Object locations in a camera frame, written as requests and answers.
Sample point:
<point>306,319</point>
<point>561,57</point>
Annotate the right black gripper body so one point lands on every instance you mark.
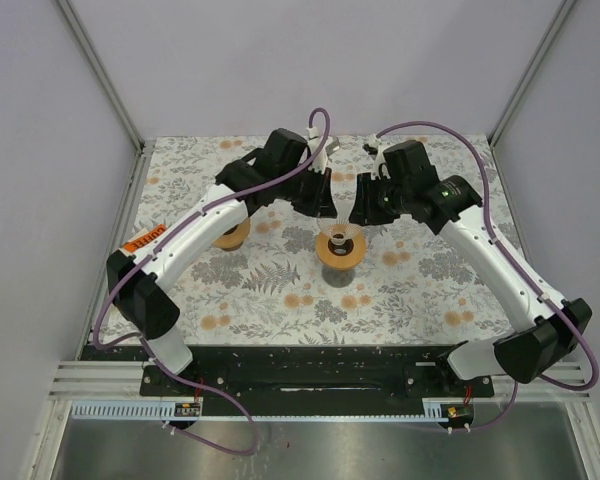
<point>387,201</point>

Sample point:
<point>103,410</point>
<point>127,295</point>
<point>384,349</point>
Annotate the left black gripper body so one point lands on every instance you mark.
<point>303,190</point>

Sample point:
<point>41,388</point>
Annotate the clear glass dripper cone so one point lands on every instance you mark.
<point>338,230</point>

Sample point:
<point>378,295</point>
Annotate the grey glass carafe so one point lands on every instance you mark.
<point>337,278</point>

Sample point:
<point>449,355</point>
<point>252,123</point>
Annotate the orange coffee filter pack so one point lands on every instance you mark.
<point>143,238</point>

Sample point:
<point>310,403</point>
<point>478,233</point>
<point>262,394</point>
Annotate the white paper coffee filter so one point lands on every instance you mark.
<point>343,189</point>

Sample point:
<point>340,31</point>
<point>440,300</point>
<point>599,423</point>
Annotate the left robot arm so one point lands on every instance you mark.
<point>287,167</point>

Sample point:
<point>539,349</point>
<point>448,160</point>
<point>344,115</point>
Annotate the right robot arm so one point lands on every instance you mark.
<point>545,325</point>

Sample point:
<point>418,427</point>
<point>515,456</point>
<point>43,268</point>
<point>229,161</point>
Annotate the floral tablecloth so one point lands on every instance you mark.
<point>411,288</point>

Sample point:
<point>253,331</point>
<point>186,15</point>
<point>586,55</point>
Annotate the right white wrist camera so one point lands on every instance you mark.
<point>375,149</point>

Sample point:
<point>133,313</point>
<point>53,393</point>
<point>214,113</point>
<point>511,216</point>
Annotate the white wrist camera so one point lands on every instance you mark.
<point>321,154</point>
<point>375,149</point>

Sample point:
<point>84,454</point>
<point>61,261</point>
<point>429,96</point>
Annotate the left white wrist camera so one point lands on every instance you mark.
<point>321,154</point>

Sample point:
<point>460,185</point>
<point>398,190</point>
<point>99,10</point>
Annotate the left aluminium frame post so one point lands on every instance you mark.
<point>85,45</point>

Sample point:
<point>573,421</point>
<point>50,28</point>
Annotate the aluminium frame post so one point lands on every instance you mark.
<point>85,45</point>
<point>549,38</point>

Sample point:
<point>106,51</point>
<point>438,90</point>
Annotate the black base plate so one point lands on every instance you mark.
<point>246,375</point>

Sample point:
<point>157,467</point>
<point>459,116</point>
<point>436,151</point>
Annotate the white slotted cable duct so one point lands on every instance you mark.
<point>213,409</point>

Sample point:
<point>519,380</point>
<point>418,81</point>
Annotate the right aluminium frame post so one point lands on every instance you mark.
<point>549,38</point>

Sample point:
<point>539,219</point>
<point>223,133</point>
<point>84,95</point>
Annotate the aluminium front rail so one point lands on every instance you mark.
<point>121,380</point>

